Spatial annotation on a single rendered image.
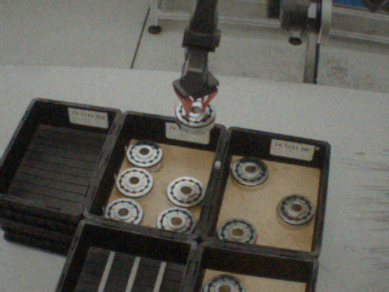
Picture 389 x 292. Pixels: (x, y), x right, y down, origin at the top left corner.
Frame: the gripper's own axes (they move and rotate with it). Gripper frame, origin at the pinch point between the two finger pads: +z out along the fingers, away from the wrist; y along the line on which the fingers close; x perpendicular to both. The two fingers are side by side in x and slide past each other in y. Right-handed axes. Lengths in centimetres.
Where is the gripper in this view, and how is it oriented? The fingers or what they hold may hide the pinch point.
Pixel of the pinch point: (195, 108)
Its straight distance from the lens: 163.8
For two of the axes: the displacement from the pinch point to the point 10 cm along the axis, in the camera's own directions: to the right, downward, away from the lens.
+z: -0.1, 6.8, 7.3
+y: 8.5, -3.7, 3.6
